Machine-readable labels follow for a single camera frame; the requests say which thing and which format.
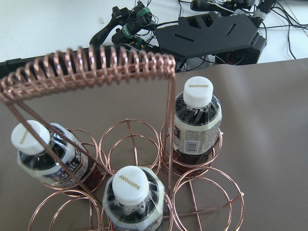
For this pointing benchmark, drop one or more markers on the black device box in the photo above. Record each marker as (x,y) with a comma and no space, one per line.
(231,39)

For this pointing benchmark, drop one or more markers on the copper wire bottle rack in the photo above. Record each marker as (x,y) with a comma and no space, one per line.
(58,72)

